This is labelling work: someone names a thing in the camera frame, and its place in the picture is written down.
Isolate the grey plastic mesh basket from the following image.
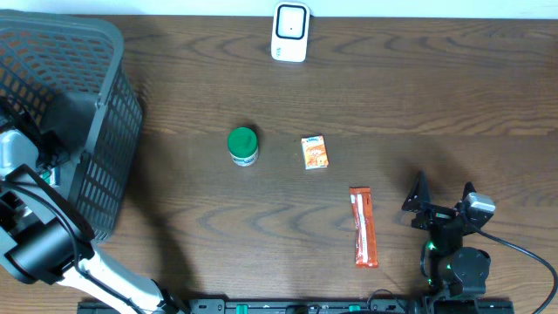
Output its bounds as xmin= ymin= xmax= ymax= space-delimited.
xmin=1 ymin=10 xmax=143 ymax=242

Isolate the white barcode scanner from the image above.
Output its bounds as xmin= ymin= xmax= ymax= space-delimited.
xmin=270 ymin=2 xmax=310 ymax=63

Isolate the left black cable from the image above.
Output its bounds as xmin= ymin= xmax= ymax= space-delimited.
xmin=0 ymin=181 xmax=145 ymax=314

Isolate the orange small carton box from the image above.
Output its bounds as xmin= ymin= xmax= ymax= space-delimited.
xmin=301 ymin=135 xmax=329 ymax=170

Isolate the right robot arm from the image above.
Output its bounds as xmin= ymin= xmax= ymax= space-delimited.
xmin=402 ymin=171 xmax=495 ymax=313

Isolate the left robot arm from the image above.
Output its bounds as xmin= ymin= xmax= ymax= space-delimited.
xmin=1 ymin=98 xmax=191 ymax=313

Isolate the white green medicine box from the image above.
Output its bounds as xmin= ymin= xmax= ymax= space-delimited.
xmin=40 ymin=167 xmax=60 ymax=187

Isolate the green lid jar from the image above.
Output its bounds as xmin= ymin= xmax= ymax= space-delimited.
xmin=228 ymin=126 xmax=259 ymax=167

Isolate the red orange snack bar wrapper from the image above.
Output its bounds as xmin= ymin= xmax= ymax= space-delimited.
xmin=350 ymin=187 xmax=379 ymax=269

